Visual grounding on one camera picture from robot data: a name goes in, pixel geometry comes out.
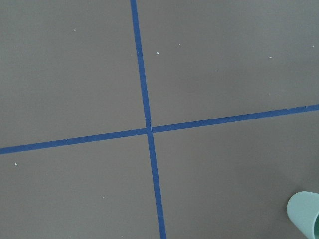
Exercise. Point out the green paper cup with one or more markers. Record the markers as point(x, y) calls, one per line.
point(303, 212)

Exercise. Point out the brown paper table cover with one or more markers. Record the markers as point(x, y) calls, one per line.
point(158, 119)

